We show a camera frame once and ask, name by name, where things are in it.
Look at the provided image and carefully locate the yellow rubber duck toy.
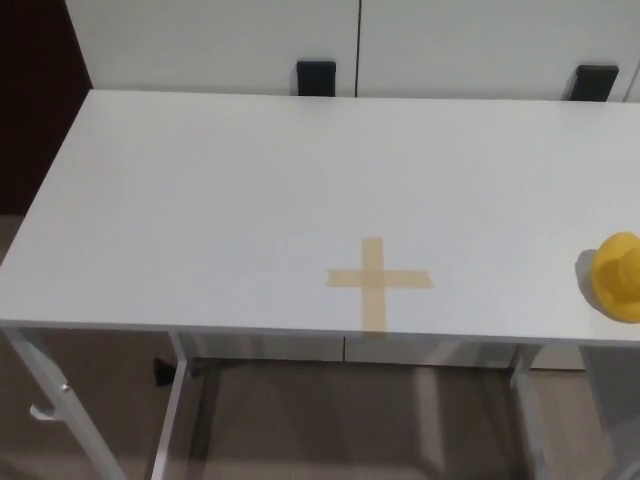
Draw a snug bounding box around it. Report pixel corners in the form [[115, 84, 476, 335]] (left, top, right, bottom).
[[592, 230, 640, 322]]

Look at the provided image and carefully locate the black block behind desk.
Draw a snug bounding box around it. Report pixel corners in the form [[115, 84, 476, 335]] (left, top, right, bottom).
[[573, 63, 620, 104], [295, 60, 337, 97]]

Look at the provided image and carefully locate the black foot under desk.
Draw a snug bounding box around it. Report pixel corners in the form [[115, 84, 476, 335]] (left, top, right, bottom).
[[152, 357, 174, 388]]

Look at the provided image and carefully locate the white inner desk leg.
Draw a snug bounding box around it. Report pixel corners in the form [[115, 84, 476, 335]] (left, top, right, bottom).
[[149, 332, 199, 480]]

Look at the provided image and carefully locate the white desk leg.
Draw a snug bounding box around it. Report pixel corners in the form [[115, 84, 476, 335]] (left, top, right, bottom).
[[0, 327, 126, 480], [149, 332, 199, 480], [508, 344, 557, 480]]

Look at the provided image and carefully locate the white outer desk leg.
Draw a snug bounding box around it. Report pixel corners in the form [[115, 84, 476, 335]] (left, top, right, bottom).
[[0, 327, 126, 480]]

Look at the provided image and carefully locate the short beige tape strip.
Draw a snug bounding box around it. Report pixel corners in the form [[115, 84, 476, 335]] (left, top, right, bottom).
[[326, 267, 436, 291]]

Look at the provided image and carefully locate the long beige tape strip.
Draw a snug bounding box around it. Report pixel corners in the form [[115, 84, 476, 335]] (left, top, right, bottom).
[[360, 236, 390, 343]]

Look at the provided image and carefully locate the white partition panel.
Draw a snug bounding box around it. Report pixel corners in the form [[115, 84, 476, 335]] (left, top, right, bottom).
[[356, 0, 640, 104], [64, 0, 362, 99]]

